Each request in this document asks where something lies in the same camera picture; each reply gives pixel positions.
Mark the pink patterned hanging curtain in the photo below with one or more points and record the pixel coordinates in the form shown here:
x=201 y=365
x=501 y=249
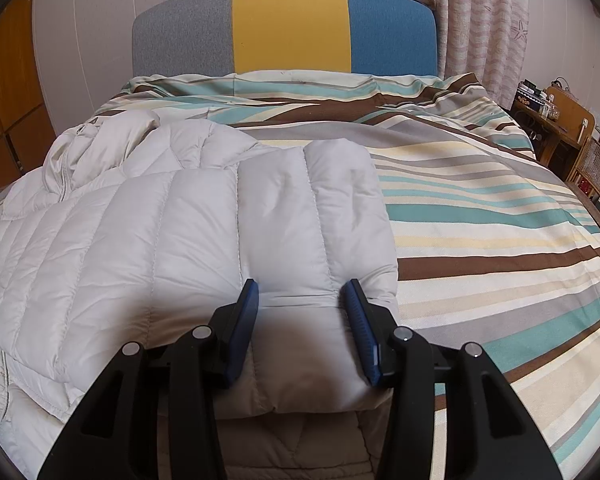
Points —
x=480 y=25

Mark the orange wooden wardrobe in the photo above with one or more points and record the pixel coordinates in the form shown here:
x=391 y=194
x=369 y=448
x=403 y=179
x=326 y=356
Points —
x=10 y=85

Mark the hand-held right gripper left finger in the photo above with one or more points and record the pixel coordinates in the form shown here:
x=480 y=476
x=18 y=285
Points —
x=240 y=332

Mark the striped bed cover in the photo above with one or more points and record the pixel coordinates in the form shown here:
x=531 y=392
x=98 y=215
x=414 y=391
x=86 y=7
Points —
x=480 y=240

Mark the grey yellow blue headboard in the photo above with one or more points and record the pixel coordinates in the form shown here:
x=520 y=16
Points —
x=290 y=25

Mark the wooden desk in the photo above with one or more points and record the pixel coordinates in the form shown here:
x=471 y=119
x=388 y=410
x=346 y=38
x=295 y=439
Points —
x=555 y=145

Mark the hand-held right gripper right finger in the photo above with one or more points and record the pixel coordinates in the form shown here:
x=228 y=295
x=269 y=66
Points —
x=361 y=332

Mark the wooden chair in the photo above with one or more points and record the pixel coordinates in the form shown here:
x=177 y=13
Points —
x=570 y=110

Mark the white quilted duvet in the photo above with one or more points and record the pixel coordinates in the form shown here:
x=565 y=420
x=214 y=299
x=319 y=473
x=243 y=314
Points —
x=180 y=240

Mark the rattan shelf rack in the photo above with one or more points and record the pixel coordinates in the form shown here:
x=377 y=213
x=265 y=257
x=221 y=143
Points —
x=597 y=170

